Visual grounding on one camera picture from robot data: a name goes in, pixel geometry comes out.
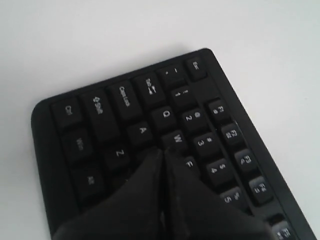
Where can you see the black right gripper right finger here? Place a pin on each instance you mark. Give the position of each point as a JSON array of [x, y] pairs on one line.
[[194, 212]]

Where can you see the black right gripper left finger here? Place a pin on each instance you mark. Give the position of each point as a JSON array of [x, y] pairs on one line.
[[133, 212]]

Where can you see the black Acer keyboard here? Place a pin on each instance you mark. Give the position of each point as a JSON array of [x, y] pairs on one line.
[[89, 141]]

